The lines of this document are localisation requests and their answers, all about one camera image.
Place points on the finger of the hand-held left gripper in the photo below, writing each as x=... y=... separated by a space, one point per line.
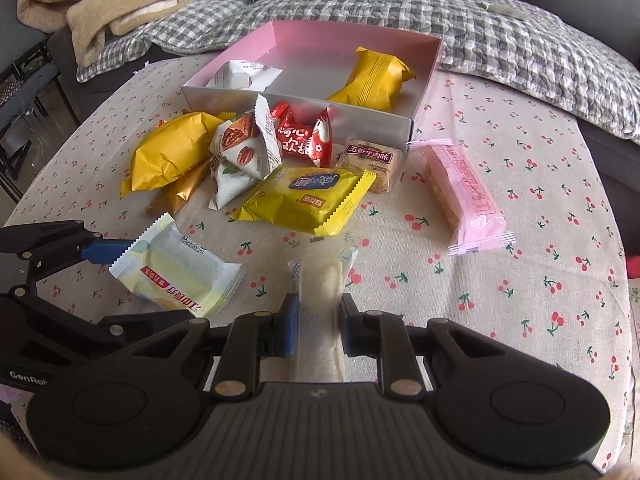
x=107 y=251
x=142 y=325

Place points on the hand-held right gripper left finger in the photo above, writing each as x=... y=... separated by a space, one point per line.
x=289 y=327

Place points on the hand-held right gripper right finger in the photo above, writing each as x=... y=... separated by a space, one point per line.
x=350 y=330

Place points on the cream rice cracker packet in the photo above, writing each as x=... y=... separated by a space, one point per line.
x=322 y=290

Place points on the pale yellow cake packet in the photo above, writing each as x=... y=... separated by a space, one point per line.
x=175 y=275

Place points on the gold foil snack bar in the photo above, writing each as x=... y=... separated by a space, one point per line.
x=182 y=187

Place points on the plain yellow snack packet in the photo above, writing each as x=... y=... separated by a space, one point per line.
x=372 y=80
x=165 y=155

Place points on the yellow biscuit packet blue label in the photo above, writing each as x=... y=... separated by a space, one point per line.
x=300 y=200

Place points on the white pistachio nut packet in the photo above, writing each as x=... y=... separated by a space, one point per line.
x=227 y=182

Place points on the clear pastry packet brown label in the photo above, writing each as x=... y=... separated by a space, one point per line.
x=370 y=165

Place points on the white pecan nut packet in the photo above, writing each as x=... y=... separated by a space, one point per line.
x=245 y=145

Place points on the pink and silver cardboard box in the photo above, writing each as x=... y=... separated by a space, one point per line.
x=370 y=125

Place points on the pink cloth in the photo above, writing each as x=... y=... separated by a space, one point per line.
x=10 y=399

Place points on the pink wafer packet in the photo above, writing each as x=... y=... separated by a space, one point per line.
x=467 y=195

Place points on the dark folding chair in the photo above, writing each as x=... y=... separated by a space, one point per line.
x=20 y=95

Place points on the red candy packet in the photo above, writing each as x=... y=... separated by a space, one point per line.
x=300 y=145

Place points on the white snack packet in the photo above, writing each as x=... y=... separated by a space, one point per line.
x=235 y=75

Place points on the red object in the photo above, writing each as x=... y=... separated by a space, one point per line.
x=634 y=267

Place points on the grey checkered blanket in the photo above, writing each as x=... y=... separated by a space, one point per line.
x=400 y=10

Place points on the small white flat object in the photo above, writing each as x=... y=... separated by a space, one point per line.
x=505 y=8

